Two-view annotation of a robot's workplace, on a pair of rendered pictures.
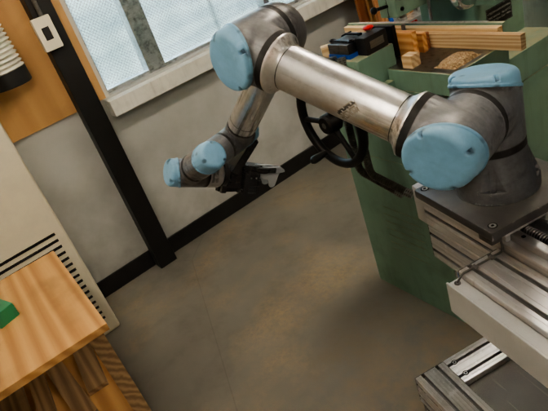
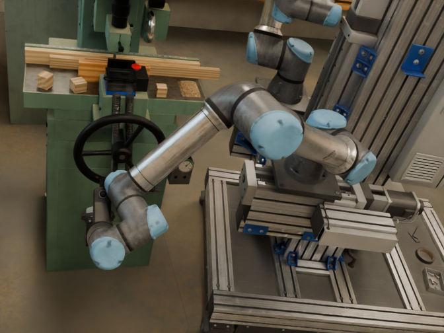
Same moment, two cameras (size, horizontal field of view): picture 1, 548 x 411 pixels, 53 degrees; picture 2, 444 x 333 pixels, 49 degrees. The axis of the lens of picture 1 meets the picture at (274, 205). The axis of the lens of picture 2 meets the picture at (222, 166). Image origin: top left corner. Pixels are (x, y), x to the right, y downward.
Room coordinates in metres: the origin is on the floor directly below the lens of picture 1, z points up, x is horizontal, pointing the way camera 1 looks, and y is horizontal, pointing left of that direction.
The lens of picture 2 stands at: (1.14, 0.95, 1.79)
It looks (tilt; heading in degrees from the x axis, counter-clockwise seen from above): 38 degrees down; 270
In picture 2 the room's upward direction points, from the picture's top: 17 degrees clockwise
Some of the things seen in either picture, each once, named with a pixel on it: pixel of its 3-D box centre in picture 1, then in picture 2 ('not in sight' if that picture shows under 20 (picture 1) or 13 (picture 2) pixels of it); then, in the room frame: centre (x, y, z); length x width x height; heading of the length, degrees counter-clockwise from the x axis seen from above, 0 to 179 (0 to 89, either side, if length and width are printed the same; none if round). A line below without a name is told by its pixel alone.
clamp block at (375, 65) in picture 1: (361, 66); (122, 98); (1.51, -0.37, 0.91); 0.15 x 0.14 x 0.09; 25
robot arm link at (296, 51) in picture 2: not in sight; (295, 58); (0.98, -0.89, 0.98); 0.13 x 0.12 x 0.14; 5
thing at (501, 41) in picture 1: (428, 39); (139, 67); (1.52, -0.58, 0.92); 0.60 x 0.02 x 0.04; 25
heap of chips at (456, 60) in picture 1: (457, 57); (189, 86); (1.33, -0.57, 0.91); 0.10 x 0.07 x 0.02; 115
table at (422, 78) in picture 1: (386, 69); (118, 95); (1.54, -0.45, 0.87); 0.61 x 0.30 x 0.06; 25
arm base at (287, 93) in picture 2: not in sight; (287, 83); (0.97, -0.89, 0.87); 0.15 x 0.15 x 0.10
